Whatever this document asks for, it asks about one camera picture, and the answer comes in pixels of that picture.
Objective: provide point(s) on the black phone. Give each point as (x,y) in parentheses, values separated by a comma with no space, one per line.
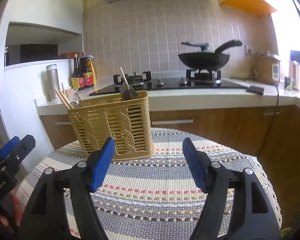
(256,89)

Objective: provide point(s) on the slim soy sauce bottle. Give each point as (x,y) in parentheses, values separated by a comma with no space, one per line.
(76,78)

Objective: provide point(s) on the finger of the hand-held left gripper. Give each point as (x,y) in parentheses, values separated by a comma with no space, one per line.
(26,146)
(8,147)

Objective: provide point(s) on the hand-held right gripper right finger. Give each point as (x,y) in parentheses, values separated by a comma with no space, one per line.
(195,165)

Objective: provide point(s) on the brown box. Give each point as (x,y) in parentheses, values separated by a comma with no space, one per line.
(66,55)

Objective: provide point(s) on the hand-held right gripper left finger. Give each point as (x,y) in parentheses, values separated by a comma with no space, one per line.
(102,165)

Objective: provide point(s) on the white upper cabinet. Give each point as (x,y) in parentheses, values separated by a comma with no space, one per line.
(47,5)

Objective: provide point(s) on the yellow plastic utensil basket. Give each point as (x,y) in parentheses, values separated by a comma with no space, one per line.
(110,125)

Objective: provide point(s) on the wide soy sauce bottle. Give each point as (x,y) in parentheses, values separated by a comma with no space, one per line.
(87,76)

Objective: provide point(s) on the steel thermos flask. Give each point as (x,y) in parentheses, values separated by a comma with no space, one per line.
(53,85)

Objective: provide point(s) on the black wok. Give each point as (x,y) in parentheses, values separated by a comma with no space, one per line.
(202,61)

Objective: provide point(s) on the black gas stove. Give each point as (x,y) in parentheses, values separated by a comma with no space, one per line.
(170,85)

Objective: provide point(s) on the wok lid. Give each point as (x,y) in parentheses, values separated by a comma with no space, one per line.
(202,45)

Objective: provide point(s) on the dark mug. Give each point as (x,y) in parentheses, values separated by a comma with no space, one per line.
(289,83)

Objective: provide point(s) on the rice cooker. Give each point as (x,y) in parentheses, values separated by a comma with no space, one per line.
(265,70)

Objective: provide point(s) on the metal spoon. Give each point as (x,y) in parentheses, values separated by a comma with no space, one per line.
(77,100)

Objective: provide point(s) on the striped woven table cloth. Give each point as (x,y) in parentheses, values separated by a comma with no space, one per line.
(150,180)

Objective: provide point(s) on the wooden chopstick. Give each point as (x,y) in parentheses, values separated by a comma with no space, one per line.
(64,90)
(65,100)

